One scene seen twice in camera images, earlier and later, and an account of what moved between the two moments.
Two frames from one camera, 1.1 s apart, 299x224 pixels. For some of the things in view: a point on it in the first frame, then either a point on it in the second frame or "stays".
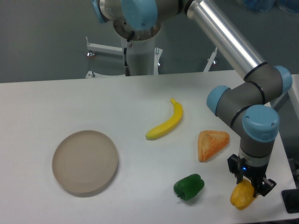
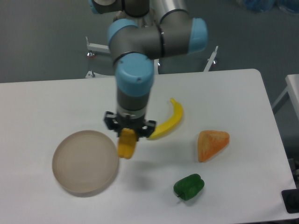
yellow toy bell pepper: (242, 194) → (127, 143)
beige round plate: (84, 161) stays
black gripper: (238, 165) → (142, 128)
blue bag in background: (260, 5) stays
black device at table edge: (290, 198) stays
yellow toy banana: (174, 120) stays
